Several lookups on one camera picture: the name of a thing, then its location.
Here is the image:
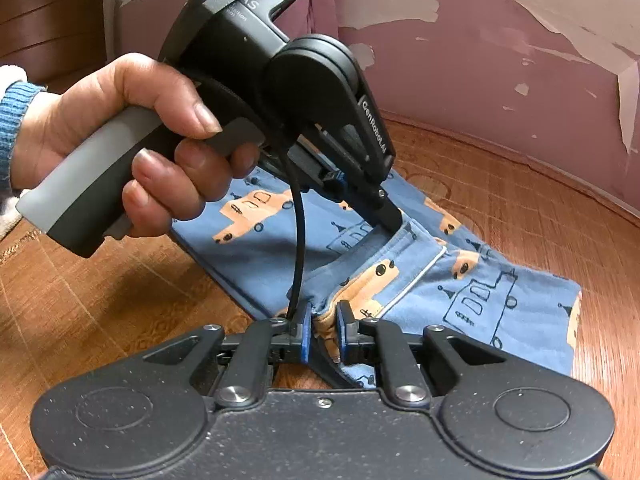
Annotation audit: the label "person's left hand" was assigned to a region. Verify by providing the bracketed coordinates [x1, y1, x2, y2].
[11, 54, 264, 245]

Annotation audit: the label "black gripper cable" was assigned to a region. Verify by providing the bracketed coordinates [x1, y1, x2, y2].
[271, 123, 309, 323]

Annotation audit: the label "blue patterned children's pants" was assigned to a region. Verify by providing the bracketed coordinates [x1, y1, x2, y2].
[172, 169, 582, 374]

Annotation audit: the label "pink curtain left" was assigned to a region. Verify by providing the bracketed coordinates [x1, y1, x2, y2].
[299, 0, 346, 47]

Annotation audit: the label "dark wooden headboard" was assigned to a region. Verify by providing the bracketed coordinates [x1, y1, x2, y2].
[0, 0, 106, 93]

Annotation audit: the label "blue knit sleeve forearm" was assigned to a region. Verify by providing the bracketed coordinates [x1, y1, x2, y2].
[0, 65, 46, 200]

